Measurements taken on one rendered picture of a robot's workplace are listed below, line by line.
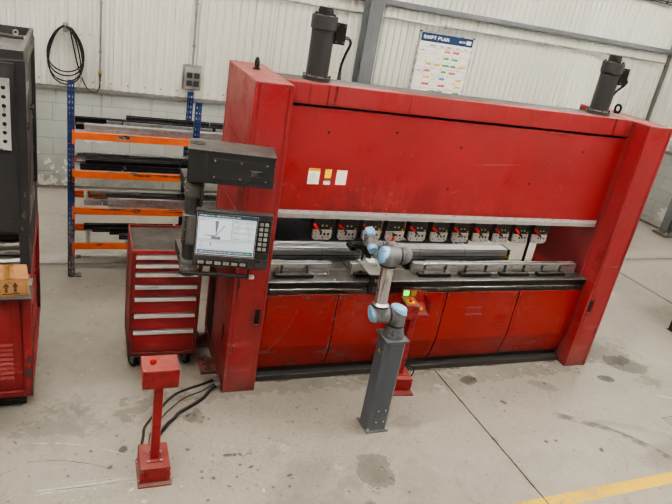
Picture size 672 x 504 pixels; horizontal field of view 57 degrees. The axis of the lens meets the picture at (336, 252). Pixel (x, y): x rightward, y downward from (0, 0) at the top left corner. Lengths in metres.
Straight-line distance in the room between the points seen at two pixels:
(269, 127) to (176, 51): 4.50
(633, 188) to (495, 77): 4.91
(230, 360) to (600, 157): 3.45
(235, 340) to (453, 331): 1.92
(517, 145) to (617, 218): 1.20
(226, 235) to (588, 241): 3.49
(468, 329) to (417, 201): 1.33
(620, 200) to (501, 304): 1.33
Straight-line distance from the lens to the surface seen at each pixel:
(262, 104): 3.94
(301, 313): 4.72
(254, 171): 3.61
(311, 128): 4.29
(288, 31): 8.66
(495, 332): 5.70
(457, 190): 4.94
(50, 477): 4.21
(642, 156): 5.69
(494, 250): 5.76
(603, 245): 5.89
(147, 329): 4.85
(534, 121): 5.12
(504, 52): 10.24
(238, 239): 3.73
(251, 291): 4.38
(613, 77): 5.62
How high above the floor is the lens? 2.87
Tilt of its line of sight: 23 degrees down
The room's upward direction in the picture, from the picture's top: 10 degrees clockwise
